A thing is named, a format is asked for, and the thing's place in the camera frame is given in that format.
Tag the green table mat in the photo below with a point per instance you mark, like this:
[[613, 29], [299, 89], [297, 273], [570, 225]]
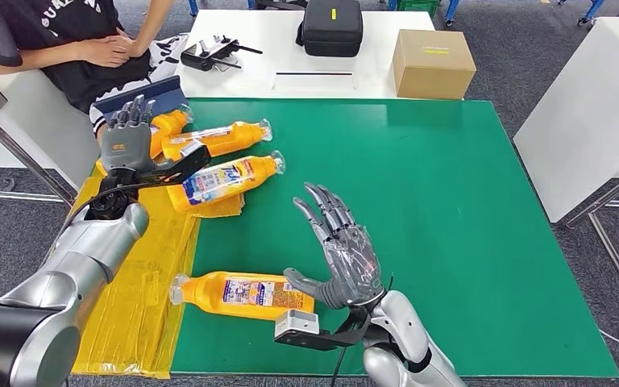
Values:
[[448, 187]]

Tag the person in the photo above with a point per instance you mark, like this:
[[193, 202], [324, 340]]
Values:
[[69, 21]]

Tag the person's left forearm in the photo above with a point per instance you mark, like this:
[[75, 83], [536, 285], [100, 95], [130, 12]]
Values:
[[154, 22]]

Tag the person's right forearm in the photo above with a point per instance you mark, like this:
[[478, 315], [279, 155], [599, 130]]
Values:
[[26, 60]]

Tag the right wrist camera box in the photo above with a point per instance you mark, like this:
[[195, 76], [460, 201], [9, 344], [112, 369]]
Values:
[[299, 328]]

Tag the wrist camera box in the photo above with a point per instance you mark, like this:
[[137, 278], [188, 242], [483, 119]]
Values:
[[181, 163], [299, 328]]

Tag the yellow plastic sheet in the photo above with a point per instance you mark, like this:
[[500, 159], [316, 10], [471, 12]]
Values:
[[138, 299]]

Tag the brown cardboard box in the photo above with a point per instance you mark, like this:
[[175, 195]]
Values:
[[433, 65]]

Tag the white bench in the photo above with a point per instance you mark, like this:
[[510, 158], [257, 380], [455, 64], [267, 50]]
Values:
[[32, 123]]

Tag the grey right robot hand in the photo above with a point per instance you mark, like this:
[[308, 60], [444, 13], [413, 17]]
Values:
[[349, 262]]

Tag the person's left hand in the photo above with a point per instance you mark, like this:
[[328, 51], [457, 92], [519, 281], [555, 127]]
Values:
[[135, 50]]

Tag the orange detergent bottle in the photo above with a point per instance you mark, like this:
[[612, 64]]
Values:
[[235, 294], [168, 125], [224, 181], [224, 138]]

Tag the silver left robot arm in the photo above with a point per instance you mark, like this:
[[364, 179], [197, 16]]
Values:
[[64, 283]]

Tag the white table with slot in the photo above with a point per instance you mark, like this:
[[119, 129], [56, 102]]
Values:
[[267, 37]]

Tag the green plastic crate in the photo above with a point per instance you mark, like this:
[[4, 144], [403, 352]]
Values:
[[419, 5]]

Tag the black remote controller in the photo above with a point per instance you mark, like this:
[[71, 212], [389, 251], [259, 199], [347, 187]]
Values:
[[208, 55]]

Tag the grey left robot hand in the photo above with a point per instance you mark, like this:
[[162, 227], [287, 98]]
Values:
[[126, 144]]

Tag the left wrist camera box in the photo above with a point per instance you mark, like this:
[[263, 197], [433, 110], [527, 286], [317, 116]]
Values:
[[181, 163]]

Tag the plain white table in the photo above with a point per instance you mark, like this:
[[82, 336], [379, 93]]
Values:
[[592, 107]]

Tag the black carrying case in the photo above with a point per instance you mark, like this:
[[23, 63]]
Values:
[[331, 28]]

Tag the person's right hand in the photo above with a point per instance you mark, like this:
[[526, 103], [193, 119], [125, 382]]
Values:
[[102, 52]]

